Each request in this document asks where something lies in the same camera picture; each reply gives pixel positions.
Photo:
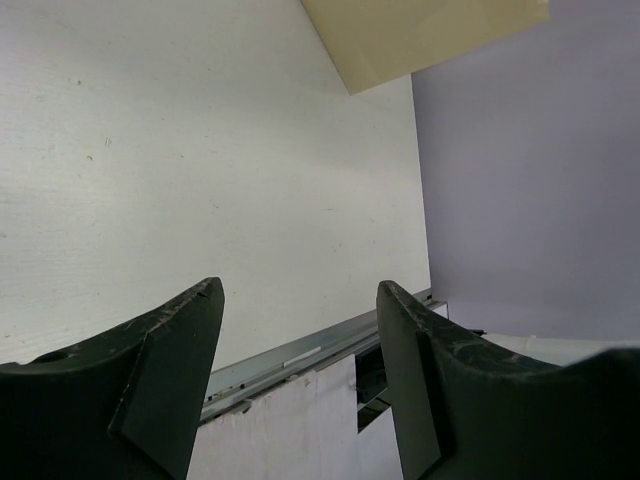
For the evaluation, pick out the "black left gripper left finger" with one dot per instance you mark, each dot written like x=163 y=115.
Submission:
x=124 y=404

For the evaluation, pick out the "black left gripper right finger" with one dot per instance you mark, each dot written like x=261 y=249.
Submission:
x=466 y=408

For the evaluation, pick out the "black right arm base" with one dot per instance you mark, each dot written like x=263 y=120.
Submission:
x=371 y=386

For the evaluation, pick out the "beige paper bag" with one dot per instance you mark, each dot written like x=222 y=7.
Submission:
x=373 y=42

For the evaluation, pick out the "aluminium table front rail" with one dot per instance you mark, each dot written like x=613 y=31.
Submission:
x=234 y=387

